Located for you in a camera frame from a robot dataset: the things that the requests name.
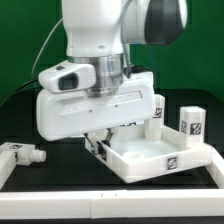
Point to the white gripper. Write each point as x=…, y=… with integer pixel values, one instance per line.
x=63, y=108

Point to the white square table top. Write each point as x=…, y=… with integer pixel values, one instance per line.
x=134, y=158

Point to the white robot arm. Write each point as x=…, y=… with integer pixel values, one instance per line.
x=95, y=88

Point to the white left fence bar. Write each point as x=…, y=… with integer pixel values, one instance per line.
x=7, y=165

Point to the white front fence bar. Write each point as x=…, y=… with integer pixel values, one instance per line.
x=112, y=204

